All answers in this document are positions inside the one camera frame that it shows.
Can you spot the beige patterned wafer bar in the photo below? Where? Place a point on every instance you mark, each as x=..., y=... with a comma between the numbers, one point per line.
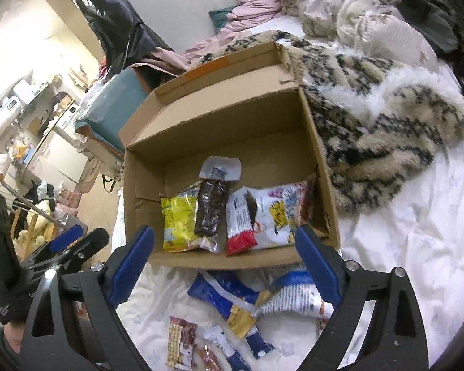
x=180, y=343

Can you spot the person's left hand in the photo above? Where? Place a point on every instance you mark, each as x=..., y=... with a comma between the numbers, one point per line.
x=13, y=333

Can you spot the teal small pillow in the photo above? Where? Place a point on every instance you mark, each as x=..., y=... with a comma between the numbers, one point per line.
x=219, y=17

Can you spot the white kitchen cabinet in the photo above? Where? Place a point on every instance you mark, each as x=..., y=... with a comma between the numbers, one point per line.
x=57, y=162

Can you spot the yellow snack bag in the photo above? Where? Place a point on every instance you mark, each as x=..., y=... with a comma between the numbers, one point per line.
x=179, y=215

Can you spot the pink bedding pile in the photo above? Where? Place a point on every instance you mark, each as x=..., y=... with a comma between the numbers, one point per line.
x=238, y=23

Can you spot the white colourful chips bag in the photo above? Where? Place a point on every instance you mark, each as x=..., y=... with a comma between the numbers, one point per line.
x=278, y=214

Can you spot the dark brown snack packet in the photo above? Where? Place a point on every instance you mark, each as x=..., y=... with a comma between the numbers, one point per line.
x=216, y=175

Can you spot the dark clothes pile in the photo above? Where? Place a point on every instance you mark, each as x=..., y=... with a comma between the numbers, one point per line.
x=442, y=24

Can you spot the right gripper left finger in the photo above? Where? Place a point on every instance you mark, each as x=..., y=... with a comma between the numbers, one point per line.
x=52, y=339

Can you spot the white blue snack bag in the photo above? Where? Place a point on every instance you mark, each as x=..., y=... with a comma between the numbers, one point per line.
x=293, y=290

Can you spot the black plastic bag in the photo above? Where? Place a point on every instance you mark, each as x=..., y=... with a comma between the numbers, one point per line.
x=123, y=35

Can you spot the white floral crumpled duvet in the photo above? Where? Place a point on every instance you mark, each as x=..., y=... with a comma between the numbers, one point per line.
x=374, y=27

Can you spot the white bear print bedsheet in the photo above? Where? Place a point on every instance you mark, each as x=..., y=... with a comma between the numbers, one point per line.
x=421, y=230

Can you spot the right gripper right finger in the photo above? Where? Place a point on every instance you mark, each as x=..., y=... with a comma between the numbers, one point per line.
x=395, y=338

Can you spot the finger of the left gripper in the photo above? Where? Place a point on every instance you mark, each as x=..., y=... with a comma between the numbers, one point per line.
x=81, y=250
x=51, y=249

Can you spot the white red snack bar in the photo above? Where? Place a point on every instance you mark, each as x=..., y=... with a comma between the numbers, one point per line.
x=240, y=233

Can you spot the brown cardboard box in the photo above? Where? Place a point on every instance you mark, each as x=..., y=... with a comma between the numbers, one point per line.
x=247, y=105

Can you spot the small brown candy packet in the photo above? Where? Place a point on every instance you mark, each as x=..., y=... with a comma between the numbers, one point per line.
x=208, y=358

